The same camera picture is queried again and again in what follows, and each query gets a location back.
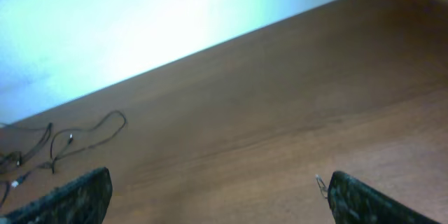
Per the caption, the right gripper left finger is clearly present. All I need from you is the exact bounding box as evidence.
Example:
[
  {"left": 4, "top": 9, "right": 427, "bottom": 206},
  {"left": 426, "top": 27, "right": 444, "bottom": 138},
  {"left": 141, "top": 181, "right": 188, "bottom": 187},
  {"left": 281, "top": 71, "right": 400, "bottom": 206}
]
[{"left": 1, "top": 167, "right": 113, "bottom": 224}]

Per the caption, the black USB cable thin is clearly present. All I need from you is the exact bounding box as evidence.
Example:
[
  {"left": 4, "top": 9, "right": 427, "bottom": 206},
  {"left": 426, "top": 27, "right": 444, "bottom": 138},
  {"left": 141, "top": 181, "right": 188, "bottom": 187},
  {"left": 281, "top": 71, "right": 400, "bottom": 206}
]
[{"left": 1, "top": 122, "right": 53, "bottom": 175}]

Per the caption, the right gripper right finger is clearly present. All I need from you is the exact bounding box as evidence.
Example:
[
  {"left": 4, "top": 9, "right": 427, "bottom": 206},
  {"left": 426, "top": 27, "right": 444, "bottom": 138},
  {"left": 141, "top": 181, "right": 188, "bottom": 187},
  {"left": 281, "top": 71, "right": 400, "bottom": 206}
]
[{"left": 323, "top": 171, "right": 438, "bottom": 224}]

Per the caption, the black USB cable thick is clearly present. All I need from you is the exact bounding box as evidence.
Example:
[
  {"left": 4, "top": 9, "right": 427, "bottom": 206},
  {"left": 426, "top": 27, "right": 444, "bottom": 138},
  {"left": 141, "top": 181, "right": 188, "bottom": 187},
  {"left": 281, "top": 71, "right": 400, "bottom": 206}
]
[{"left": 0, "top": 181, "right": 11, "bottom": 208}]

